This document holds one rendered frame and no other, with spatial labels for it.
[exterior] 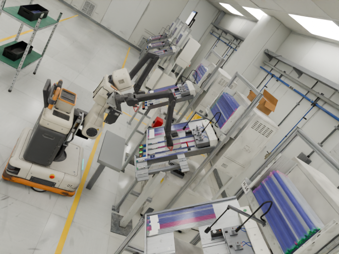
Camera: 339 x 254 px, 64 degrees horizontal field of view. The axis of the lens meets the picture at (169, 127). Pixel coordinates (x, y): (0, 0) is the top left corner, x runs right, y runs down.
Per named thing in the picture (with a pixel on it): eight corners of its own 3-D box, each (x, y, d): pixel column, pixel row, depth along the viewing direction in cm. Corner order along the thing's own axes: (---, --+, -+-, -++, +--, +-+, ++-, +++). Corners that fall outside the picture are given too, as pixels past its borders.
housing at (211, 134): (211, 152, 280) (209, 140, 274) (203, 130, 324) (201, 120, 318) (218, 150, 280) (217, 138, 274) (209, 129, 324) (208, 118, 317)
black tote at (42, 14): (31, 21, 342) (34, 13, 338) (17, 13, 337) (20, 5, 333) (46, 17, 393) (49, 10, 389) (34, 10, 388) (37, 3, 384)
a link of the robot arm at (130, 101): (173, 85, 246) (176, 91, 238) (174, 98, 255) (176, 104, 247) (124, 93, 239) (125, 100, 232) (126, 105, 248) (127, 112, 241)
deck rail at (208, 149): (147, 165, 280) (146, 160, 277) (147, 163, 281) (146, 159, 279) (215, 151, 278) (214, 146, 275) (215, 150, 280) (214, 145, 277)
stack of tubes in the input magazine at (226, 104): (220, 129, 271) (237, 108, 261) (210, 109, 316) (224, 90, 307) (229, 134, 274) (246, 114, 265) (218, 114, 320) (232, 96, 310)
